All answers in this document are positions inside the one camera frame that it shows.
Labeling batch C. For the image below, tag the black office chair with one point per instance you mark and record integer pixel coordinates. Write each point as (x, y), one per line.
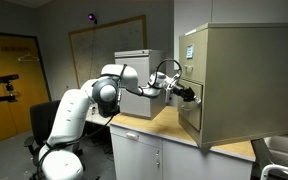
(42, 120)

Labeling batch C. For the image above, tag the white counter base cabinet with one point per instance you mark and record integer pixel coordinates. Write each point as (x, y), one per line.
(184, 160)

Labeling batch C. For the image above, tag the grey lateral file cabinet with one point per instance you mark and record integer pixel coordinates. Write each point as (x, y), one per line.
(140, 106)

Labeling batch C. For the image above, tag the purple lit wall sensor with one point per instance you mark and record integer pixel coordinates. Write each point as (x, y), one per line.
(91, 16)

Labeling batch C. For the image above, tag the beige drawer with paper label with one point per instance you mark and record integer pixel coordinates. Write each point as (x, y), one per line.
(199, 66)

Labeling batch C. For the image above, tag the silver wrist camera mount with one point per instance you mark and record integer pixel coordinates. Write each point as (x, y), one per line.
(168, 93)

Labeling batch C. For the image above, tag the black camera on stand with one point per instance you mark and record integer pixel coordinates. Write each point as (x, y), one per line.
(3, 79)

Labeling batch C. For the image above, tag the white clothes hanger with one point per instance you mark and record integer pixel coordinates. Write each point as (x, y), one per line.
(28, 58)

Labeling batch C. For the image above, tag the steel sink basin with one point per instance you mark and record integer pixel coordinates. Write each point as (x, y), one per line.
(284, 150)

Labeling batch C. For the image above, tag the white metal tube frame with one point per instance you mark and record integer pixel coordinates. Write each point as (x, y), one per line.
(277, 167)

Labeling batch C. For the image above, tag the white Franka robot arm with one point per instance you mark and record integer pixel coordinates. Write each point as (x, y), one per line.
(70, 113)

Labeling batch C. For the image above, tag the wood framed whiteboard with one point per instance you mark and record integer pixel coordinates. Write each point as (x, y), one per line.
(110, 50)

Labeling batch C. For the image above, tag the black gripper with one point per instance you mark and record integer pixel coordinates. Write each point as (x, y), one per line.
(181, 91)

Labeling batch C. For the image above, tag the beige drawer without paper label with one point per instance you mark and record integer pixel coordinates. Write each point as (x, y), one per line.
(194, 116)

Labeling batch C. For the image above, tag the beige metal file cabinet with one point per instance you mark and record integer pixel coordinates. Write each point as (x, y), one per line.
(250, 83)

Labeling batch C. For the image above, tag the white paper drawer label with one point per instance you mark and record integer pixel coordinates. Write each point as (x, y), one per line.
(190, 51)

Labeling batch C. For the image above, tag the yellow door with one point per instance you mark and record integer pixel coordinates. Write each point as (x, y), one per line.
(14, 93)

